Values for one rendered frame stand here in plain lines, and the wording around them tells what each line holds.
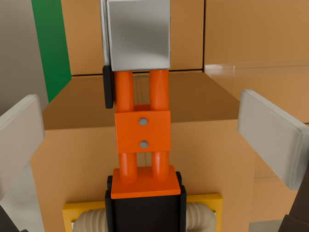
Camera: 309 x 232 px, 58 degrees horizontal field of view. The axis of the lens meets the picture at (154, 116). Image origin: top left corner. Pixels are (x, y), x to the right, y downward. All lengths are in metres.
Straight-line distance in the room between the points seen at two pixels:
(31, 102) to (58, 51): 1.26
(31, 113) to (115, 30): 0.14
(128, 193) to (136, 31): 0.18
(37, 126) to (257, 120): 0.13
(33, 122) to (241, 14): 0.77
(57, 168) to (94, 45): 0.43
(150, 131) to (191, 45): 0.57
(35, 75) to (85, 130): 1.03
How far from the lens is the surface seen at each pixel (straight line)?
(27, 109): 0.17
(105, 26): 0.30
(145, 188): 0.34
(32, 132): 0.18
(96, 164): 0.50
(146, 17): 0.29
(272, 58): 0.94
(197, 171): 0.52
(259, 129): 0.17
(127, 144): 0.32
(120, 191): 0.34
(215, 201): 0.54
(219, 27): 0.87
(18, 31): 1.47
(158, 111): 0.31
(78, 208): 0.53
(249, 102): 0.18
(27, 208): 1.84
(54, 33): 1.42
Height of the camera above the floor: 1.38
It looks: 69 degrees down
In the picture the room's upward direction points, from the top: 167 degrees clockwise
